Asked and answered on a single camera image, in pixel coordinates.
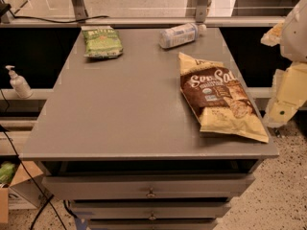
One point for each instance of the grey drawer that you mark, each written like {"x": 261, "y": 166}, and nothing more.
{"x": 151, "y": 210}
{"x": 159, "y": 224}
{"x": 147, "y": 186}

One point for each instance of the middle grey drawer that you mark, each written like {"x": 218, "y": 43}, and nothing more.
{"x": 151, "y": 210}

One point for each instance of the green item in box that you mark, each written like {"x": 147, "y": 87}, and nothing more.
{"x": 7, "y": 171}

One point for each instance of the cardboard box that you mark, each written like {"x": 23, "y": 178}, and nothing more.
{"x": 24, "y": 192}

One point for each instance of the brown sea salt chip bag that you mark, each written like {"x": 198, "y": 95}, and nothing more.
{"x": 218, "y": 100}

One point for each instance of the grey drawer cabinet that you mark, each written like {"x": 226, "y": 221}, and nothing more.
{"x": 126, "y": 116}

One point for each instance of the top grey drawer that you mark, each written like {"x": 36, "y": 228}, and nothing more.
{"x": 147, "y": 186}

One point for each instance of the grey metal bracket right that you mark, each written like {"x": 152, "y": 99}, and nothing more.
{"x": 202, "y": 7}

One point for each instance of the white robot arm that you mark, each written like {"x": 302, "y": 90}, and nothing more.
{"x": 293, "y": 44}

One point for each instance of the bottom grey drawer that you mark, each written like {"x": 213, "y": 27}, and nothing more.
{"x": 159, "y": 224}

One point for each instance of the green jalapeno chip bag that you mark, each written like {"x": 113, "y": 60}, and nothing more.
{"x": 101, "y": 42}

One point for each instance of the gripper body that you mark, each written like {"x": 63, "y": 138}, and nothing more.
{"x": 296, "y": 33}

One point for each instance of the white pump dispenser bottle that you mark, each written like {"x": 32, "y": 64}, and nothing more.
{"x": 19, "y": 84}

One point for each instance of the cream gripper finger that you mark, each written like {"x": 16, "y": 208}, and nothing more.
{"x": 277, "y": 113}
{"x": 273, "y": 36}

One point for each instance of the white plastic bottle lying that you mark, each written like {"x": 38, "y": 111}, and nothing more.
{"x": 180, "y": 35}

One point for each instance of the grey metal bracket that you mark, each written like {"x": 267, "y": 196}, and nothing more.
{"x": 202, "y": 7}
{"x": 79, "y": 9}

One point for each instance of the grey metal bracket left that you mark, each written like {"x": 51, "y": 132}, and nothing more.
{"x": 79, "y": 9}

